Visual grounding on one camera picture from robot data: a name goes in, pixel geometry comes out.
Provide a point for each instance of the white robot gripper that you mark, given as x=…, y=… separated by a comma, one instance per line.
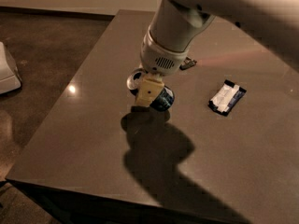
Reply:
x=157, y=61

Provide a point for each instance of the blue pepsi can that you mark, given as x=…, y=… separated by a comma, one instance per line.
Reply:
x=164, y=100

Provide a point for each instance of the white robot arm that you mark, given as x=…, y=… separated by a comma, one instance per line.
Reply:
x=273, y=23

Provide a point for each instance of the black snack bar wrapper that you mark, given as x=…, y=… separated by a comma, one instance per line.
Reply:
x=188, y=63

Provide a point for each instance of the blue white snack packet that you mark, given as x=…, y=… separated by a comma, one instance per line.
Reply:
x=226, y=98

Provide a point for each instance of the white object on floor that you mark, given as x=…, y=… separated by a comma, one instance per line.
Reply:
x=10, y=78

